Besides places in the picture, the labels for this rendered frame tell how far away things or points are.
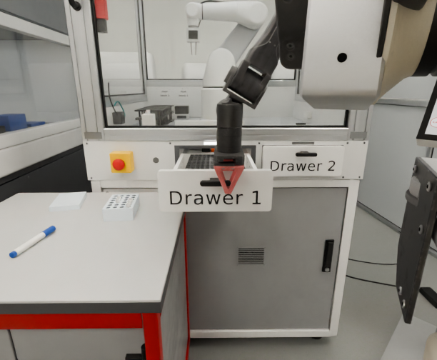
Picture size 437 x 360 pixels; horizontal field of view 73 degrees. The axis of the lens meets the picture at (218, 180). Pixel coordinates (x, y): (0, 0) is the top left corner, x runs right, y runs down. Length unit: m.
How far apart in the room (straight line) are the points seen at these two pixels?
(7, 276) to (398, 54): 0.73
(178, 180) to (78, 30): 0.62
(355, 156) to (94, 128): 0.94
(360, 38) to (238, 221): 1.01
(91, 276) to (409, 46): 0.62
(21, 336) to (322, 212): 1.00
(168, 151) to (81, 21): 0.49
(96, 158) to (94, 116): 0.15
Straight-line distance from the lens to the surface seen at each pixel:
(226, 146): 0.65
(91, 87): 1.12
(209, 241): 1.21
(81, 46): 1.14
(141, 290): 0.61
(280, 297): 1.39
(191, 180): 0.74
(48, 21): 1.80
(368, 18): 0.23
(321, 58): 0.22
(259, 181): 0.75
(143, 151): 1.10
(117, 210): 0.89
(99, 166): 1.16
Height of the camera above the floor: 1.12
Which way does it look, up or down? 17 degrees down
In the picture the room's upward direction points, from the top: straight up
